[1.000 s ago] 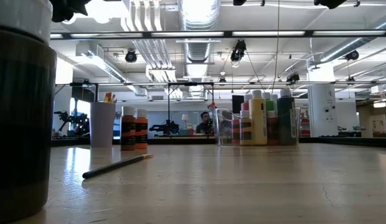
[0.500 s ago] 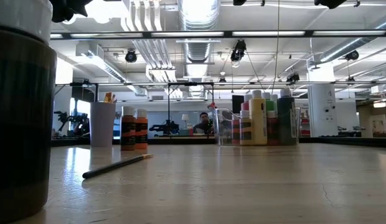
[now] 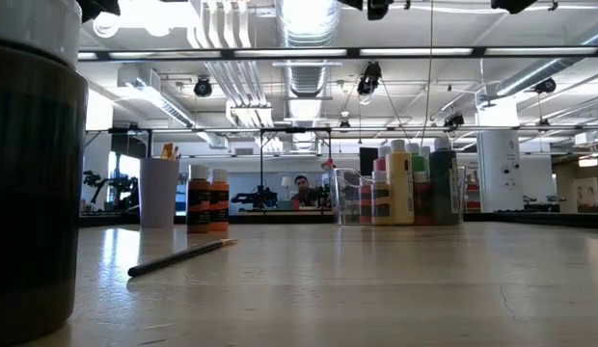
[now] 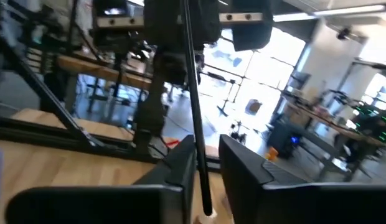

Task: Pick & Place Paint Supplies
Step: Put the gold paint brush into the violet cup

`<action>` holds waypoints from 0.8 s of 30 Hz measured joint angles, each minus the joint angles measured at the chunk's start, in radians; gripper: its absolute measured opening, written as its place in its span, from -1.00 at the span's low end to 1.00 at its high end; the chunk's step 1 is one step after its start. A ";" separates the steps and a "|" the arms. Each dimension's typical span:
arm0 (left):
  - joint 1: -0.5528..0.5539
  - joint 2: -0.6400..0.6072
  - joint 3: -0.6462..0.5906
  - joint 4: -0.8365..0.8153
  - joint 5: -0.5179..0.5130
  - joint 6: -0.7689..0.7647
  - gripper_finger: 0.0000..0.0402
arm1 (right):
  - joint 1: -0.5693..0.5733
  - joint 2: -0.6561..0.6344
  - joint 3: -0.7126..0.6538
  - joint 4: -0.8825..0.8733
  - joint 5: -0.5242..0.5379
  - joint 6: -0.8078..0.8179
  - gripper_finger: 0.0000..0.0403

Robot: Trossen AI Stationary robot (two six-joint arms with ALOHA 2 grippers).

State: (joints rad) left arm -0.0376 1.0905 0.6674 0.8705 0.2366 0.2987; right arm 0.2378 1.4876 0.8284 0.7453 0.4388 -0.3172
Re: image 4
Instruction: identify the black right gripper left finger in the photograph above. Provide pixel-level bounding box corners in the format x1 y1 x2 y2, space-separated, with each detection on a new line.
133 134 197 224

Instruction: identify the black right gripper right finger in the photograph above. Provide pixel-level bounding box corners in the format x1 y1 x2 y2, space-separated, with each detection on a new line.
219 134 309 224

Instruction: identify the orange paintbrush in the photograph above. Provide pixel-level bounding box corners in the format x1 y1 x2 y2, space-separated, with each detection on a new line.
266 146 280 162

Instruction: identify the black computer tower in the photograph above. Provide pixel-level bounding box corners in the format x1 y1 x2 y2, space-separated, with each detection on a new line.
267 120 303 160

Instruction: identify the brown cardboard box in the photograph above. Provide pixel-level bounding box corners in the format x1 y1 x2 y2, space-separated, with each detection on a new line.
245 98 263 116

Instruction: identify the wooden top metal workbench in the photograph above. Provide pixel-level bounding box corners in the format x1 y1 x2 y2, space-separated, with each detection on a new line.
281 90 386 183
55 54 154 125

